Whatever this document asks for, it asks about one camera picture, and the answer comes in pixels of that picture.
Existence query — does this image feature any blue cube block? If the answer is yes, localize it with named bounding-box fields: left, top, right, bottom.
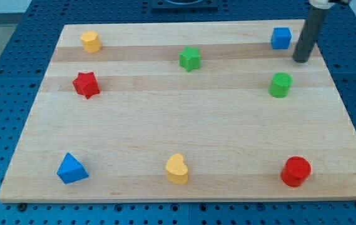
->
left=270, top=27, right=292, bottom=49

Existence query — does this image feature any green star block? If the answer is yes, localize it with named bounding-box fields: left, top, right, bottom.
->
left=179, top=46, right=201, bottom=72

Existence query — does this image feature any red star block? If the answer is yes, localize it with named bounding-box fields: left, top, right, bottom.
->
left=73, top=72, right=100, bottom=99

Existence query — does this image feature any wooden board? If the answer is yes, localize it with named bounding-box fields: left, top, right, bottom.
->
left=0, top=19, right=356, bottom=203

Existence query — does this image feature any yellow heart block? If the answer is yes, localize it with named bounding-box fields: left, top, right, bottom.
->
left=165, top=153, right=188, bottom=185

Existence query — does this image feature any green cylinder block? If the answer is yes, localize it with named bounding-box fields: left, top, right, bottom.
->
left=268, top=72, right=293, bottom=98

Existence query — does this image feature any yellow hexagon block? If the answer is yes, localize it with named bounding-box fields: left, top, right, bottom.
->
left=80, top=31, right=102, bottom=53

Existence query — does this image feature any blue triangle block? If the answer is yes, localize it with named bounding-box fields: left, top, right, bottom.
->
left=57, top=152, right=89, bottom=184

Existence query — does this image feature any red cylinder block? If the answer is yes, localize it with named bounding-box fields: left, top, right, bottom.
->
left=280, top=156, right=312, bottom=188

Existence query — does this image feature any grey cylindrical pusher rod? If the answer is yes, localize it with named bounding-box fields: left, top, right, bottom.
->
left=292, top=6, right=328, bottom=63

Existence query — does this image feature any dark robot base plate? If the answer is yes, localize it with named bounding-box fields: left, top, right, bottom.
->
left=149, top=0, right=219, bottom=11

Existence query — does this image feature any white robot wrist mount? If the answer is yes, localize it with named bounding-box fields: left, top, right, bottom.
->
left=308, top=0, right=335, bottom=10

